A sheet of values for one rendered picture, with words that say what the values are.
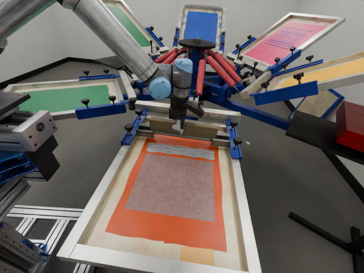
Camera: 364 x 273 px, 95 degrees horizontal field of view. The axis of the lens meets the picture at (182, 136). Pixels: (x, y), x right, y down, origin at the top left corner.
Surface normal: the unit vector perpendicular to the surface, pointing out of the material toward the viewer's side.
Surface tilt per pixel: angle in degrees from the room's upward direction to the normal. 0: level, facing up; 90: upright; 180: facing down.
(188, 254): 0
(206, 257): 0
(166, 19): 90
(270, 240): 0
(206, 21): 32
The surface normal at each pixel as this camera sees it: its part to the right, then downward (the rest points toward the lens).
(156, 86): 0.12, 0.63
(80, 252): 0.07, -0.78
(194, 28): -0.01, -0.33
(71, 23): -0.12, 0.61
